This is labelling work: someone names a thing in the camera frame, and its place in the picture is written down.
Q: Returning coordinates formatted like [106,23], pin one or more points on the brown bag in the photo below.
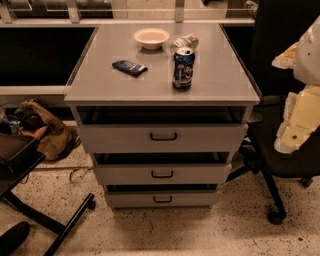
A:
[56,140]

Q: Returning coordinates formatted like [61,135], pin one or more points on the grey drawer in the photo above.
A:
[176,138]
[155,174]
[162,199]

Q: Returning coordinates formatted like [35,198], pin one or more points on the grey middle drawer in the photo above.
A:
[155,174]

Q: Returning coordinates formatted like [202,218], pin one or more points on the dark blue snack packet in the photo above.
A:
[131,68]

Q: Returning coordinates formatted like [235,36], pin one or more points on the black shoe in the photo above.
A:
[13,238]

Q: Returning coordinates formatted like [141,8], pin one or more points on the grey drawer cabinet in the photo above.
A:
[192,114]

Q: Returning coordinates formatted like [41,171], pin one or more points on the grey bottom drawer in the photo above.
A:
[162,199]

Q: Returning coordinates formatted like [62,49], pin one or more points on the grey top drawer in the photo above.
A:
[176,138]

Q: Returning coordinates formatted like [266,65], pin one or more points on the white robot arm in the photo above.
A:
[303,57]

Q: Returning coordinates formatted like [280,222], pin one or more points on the crushed plastic bottle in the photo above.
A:
[189,40]

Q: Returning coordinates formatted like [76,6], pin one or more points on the grey long workbench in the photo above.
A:
[74,63]

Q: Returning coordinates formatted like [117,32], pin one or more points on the white bowl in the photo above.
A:
[151,38]

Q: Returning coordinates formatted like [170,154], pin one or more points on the blue soda can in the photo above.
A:
[184,58]

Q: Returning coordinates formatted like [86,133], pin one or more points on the black office chair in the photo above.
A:
[278,25]

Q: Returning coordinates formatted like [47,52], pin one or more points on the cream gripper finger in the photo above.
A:
[301,117]

